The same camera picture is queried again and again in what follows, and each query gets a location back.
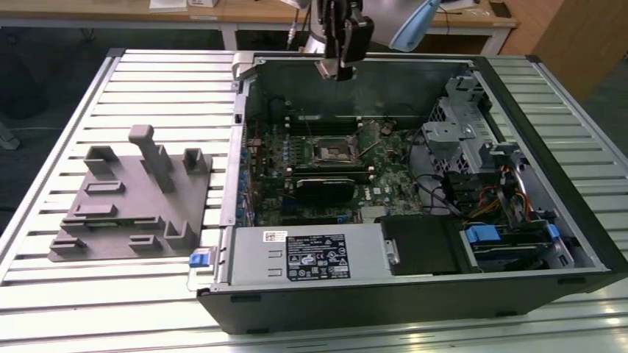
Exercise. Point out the grey power supply unit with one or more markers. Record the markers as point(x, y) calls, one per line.
point(249, 253)

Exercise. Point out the round silver coin battery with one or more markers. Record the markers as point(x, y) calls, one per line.
point(386, 129)

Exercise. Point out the black plastic shroud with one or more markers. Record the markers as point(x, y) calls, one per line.
point(421, 246)

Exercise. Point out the wooden desk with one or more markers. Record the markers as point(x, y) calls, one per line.
point(122, 13)

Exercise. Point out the metal disk bay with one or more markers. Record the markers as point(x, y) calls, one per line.
point(564, 253)

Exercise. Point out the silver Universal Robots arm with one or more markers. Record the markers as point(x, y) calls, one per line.
point(386, 22)

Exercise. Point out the blue drive bay clip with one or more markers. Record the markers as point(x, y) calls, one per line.
point(552, 232)

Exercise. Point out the black graphics card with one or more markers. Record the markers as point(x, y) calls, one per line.
point(324, 191)

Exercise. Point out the black expansion slot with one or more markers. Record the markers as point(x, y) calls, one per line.
point(309, 220)

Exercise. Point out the CPU socket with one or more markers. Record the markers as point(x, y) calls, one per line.
point(333, 150)

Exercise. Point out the silver chipset heatsink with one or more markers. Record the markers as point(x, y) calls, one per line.
point(373, 214)

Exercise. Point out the blue case release latch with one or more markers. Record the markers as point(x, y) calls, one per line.
point(197, 259)

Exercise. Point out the hard disk in blue carrier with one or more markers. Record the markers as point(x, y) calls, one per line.
point(480, 235)

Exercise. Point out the black PC case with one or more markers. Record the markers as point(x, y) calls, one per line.
point(342, 309)

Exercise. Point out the green motherboard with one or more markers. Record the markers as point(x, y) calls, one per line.
point(392, 200)

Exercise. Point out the grey plastic parts rack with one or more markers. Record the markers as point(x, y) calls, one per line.
point(141, 206)

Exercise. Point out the thin metal locking lever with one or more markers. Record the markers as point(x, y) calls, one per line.
point(306, 123)
point(370, 148)

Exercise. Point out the white paper sheet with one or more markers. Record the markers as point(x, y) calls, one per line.
point(168, 4)

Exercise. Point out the silver metal drive cage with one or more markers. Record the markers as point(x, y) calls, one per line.
point(444, 145)

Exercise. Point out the black RAM slot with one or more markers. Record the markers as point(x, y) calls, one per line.
point(328, 169)
point(328, 173)
point(333, 131)
point(333, 122)
point(333, 126)
point(333, 118)

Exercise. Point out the wooden cabinet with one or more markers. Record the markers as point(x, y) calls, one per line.
point(578, 36)

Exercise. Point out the small white box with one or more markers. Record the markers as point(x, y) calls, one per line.
point(202, 3)

